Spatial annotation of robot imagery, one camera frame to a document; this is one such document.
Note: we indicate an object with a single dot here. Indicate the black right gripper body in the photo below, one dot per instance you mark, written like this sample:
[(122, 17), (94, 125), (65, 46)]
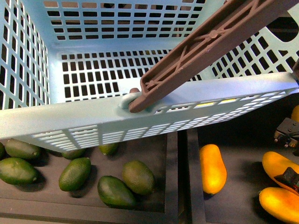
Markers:
[(287, 132)]

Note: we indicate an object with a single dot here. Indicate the yellow mango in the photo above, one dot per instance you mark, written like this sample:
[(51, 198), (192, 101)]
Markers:
[(213, 170), (275, 164), (280, 203)]

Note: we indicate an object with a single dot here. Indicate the brown basket handle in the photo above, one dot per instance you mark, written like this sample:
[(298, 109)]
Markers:
[(230, 25)]

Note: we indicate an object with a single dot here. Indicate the light blue plastic basket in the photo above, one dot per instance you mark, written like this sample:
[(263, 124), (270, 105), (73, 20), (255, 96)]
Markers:
[(67, 68)]

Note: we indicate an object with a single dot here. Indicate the green avocado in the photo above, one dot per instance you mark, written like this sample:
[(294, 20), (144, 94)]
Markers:
[(75, 174), (138, 177), (114, 193), (23, 150), (17, 171)]

